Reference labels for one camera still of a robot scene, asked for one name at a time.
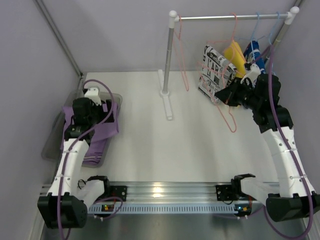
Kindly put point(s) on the grey plastic bin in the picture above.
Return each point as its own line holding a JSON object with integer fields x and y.
{"x": 54, "y": 145}

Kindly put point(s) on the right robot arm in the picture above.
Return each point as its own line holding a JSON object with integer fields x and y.
{"x": 295, "y": 197}

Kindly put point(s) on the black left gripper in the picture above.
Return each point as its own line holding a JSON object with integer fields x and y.
{"x": 108, "y": 107}

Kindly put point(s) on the light blue hanger with trousers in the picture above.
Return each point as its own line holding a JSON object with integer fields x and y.
{"x": 252, "y": 37}

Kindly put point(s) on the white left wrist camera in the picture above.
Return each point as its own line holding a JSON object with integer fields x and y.
{"x": 93, "y": 93}

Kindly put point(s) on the purple trousers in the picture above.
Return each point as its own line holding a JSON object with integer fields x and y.
{"x": 101, "y": 141}

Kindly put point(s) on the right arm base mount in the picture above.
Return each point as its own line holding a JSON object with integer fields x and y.
{"x": 228, "y": 194}

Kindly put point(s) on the pink hanger of purple trousers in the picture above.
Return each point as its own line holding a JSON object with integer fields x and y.
{"x": 220, "y": 100}

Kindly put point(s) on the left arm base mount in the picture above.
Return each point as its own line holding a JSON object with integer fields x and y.
{"x": 119, "y": 191}

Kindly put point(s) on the yellow trousers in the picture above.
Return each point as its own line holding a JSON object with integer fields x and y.
{"x": 234, "y": 54}

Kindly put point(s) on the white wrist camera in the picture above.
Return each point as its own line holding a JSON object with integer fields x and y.
{"x": 93, "y": 93}
{"x": 252, "y": 71}

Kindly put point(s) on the black white print trousers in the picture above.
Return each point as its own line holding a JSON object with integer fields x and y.
{"x": 215, "y": 72}

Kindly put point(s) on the aluminium mounting rail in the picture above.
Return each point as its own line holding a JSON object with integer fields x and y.
{"x": 146, "y": 192}

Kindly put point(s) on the pink hanger of black trousers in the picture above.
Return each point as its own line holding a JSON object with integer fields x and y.
{"x": 180, "y": 54}

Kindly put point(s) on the white metal clothes rack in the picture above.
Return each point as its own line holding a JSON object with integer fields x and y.
{"x": 163, "y": 75}

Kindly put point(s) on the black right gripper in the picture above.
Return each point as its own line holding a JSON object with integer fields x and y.
{"x": 238, "y": 93}

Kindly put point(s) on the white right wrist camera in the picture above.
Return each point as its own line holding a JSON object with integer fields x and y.
{"x": 252, "y": 71}

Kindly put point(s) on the blue white print trousers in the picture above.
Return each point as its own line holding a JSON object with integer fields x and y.
{"x": 252, "y": 54}

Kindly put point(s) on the blue slotted cable duct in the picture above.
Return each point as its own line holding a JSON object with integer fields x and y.
{"x": 183, "y": 208}

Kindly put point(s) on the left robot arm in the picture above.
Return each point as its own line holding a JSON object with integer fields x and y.
{"x": 86, "y": 124}

